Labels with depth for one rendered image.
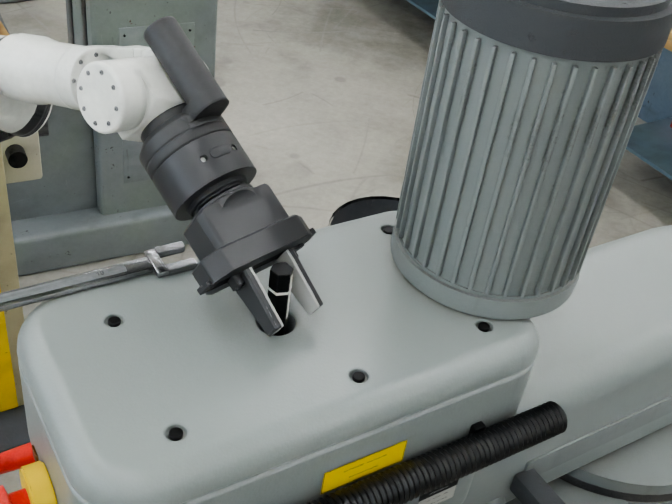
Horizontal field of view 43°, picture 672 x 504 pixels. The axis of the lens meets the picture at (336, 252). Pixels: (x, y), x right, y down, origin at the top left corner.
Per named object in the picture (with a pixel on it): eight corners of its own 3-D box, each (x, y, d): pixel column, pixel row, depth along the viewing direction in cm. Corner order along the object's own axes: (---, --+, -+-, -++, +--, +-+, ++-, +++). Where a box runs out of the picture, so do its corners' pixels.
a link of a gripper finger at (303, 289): (320, 304, 78) (284, 248, 79) (305, 317, 81) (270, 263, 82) (333, 297, 79) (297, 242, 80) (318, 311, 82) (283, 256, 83)
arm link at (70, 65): (149, 134, 79) (57, 114, 86) (217, 121, 86) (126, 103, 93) (147, 62, 77) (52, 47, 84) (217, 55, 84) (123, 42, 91)
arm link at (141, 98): (122, 198, 79) (61, 99, 80) (205, 177, 87) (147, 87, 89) (182, 125, 72) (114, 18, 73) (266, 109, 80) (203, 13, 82)
